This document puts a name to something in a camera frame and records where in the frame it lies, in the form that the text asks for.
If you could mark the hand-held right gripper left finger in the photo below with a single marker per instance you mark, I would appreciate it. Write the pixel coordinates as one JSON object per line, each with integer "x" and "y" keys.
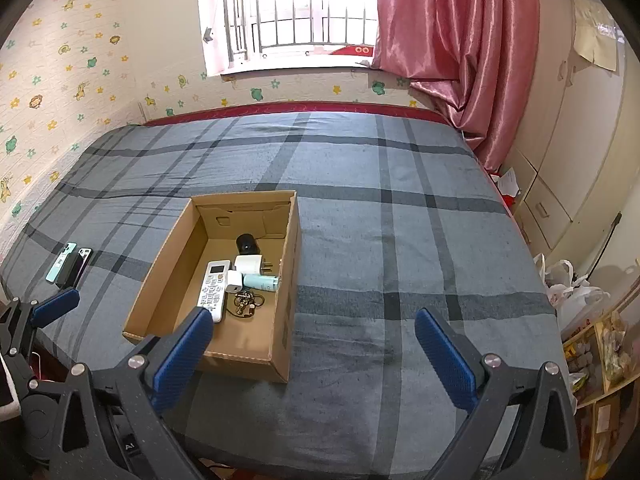
{"x": 182, "y": 355}

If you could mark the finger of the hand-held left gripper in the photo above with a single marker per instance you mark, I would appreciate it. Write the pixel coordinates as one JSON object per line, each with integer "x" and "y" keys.
{"x": 55, "y": 305}

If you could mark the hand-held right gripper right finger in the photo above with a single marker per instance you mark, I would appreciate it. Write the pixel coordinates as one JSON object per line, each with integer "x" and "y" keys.
{"x": 445, "y": 360}

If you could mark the brown cardboard box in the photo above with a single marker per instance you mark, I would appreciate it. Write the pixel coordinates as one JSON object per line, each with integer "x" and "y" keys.
{"x": 170, "y": 280}

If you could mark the small white charger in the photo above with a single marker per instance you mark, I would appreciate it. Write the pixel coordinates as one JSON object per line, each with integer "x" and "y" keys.
{"x": 235, "y": 282}

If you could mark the teal tube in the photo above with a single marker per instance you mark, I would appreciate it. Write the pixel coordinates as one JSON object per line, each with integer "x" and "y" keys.
{"x": 260, "y": 282}

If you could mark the large white charger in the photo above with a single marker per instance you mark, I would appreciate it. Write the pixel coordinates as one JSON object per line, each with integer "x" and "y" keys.
{"x": 247, "y": 264}

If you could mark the black charger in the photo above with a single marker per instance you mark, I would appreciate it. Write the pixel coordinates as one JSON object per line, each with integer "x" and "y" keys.
{"x": 246, "y": 245}

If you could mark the black phone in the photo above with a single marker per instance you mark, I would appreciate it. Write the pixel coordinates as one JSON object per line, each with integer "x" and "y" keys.
{"x": 69, "y": 272}

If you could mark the teal phone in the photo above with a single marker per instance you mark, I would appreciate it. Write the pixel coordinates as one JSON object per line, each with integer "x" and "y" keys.
{"x": 60, "y": 262}

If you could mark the dark phone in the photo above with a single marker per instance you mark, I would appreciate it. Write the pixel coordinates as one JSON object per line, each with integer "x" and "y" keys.
{"x": 84, "y": 260}

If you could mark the white remote control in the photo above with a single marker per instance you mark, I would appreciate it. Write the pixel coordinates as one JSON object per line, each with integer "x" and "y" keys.
{"x": 214, "y": 290}

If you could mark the grey plaid blanket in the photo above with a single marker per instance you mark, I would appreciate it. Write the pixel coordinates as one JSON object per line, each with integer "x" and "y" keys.
{"x": 400, "y": 260}

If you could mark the white plastic bags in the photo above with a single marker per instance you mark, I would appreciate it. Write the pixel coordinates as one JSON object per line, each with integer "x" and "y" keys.
{"x": 575, "y": 295}

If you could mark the wooden shelf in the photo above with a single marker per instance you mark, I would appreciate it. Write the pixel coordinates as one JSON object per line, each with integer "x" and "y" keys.
{"x": 610, "y": 350}

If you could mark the white paper sheets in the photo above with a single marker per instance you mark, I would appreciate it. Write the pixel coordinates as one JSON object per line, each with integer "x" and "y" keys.
{"x": 508, "y": 182}

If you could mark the beige wardrobe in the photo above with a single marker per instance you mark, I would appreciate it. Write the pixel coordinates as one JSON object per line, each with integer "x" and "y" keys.
{"x": 575, "y": 135}

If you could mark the pink curtain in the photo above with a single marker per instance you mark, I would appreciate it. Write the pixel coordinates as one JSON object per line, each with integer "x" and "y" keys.
{"x": 450, "y": 35}

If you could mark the metal window railing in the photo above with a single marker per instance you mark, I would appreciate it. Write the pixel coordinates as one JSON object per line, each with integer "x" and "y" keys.
{"x": 235, "y": 10}

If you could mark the beige paper on wardrobe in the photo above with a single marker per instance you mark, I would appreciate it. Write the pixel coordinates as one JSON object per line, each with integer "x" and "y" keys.
{"x": 595, "y": 35}

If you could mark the window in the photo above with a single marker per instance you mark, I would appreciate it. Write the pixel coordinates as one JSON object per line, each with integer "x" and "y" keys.
{"x": 290, "y": 10}

